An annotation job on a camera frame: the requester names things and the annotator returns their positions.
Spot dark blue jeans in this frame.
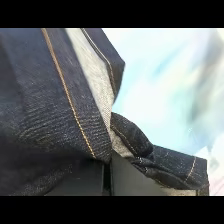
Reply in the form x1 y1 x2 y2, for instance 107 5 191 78
0 27 210 197

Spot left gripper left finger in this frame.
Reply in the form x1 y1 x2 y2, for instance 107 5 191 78
43 159 106 197

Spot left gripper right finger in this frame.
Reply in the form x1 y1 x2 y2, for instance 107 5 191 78
109 150 172 197

